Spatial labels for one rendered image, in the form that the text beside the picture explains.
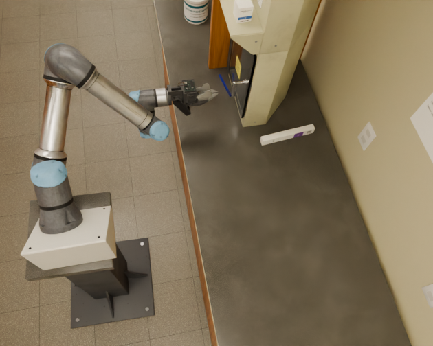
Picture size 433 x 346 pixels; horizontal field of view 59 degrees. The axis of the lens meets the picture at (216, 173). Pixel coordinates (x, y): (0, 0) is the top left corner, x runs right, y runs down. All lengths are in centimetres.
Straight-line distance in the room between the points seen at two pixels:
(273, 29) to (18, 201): 207
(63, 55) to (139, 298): 155
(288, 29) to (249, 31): 13
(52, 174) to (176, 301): 132
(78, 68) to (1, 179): 173
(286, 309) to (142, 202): 142
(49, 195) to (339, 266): 112
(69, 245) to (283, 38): 101
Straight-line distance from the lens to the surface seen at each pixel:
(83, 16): 379
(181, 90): 157
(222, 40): 190
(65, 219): 147
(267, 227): 162
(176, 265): 251
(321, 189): 174
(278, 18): 136
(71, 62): 139
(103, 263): 158
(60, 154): 157
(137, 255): 253
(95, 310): 251
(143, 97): 158
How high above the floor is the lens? 244
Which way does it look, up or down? 63 degrees down
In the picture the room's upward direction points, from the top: 8 degrees clockwise
